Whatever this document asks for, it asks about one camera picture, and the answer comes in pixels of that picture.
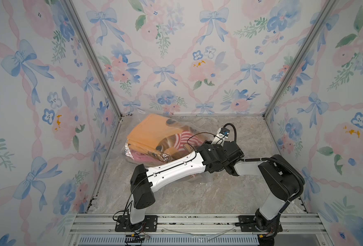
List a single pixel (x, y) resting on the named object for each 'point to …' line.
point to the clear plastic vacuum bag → (202, 178)
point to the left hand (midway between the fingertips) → (211, 143)
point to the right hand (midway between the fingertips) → (196, 149)
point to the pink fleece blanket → (140, 157)
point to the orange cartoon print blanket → (158, 132)
